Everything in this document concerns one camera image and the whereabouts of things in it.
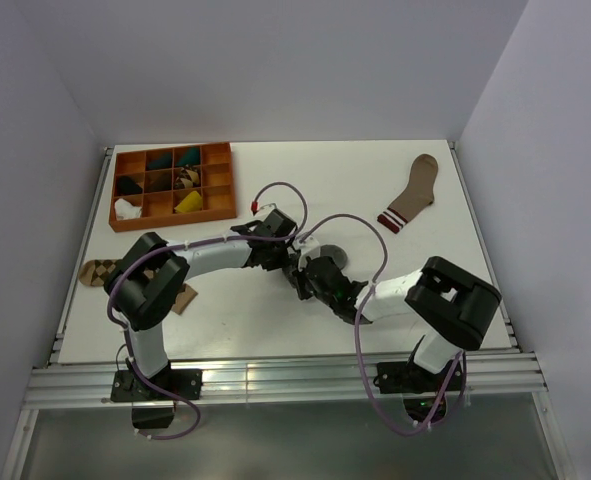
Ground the grey sock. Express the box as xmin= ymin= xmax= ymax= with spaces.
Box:
xmin=320 ymin=244 xmax=348 ymax=270

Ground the white sock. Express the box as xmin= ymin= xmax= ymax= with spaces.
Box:
xmin=114 ymin=198 xmax=142 ymax=221

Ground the black sock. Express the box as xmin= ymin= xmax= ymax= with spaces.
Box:
xmin=115 ymin=176 xmax=143 ymax=197

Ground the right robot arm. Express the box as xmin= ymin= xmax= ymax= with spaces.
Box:
xmin=283 ymin=256 xmax=502 ymax=390

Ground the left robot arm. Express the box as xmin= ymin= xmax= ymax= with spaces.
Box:
xmin=105 ymin=209 xmax=297 ymax=399

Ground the yellow rolled sock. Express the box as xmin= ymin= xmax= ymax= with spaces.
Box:
xmin=174 ymin=191 xmax=203 ymax=214

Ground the brown argyle rolled sock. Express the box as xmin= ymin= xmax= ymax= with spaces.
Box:
xmin=173 ymin=166 xmax=201 ymax=190

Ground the tan sock maroon striped cuff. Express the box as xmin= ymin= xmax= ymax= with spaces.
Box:
xmin=377 ymin=154 xmax=439 ymax=234

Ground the dark brown rolled sock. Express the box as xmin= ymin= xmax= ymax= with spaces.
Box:
xmin=144 ymin=171 xmax=173 ymax=193

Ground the dark blue rolled sock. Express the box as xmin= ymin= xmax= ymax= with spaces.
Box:
xmin=146 ymin=152 xmax=173 ymax=171

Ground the tan argyle sock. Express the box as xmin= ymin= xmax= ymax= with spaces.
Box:
xmin=78 ymin=259 xmax=198 ymax=315

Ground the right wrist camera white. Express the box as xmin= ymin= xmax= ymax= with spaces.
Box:
xmin=292 ymin=236 xmax=321 ymax=270

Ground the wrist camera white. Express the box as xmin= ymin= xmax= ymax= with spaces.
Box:
xmin=292 ymin=236 xmax=321 ymax=270
xmin=251 ymin=200 xmax=277 ymax=220

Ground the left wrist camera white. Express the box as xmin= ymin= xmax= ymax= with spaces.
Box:
xmin=251 ymin=200 xmax=277 ymax=220

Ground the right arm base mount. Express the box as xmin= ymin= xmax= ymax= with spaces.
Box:
xmin=373 ymin=361 xmax=452 ymax=397

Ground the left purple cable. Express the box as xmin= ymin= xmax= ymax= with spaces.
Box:
xmin=105 ymin=180 xmax=309 ymax=441

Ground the purple cable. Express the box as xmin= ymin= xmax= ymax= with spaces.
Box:
xmin=297 ymin=213 xmax=469 ymax=436
xmin=105 ymin=180 xmax=309 ymax=441

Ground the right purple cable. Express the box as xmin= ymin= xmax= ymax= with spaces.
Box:
xmin=297 ymin=213 xmax=469 ymax=436

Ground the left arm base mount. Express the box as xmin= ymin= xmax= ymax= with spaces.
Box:
xmin=109 ymin=368 xmax=203 ymax=432

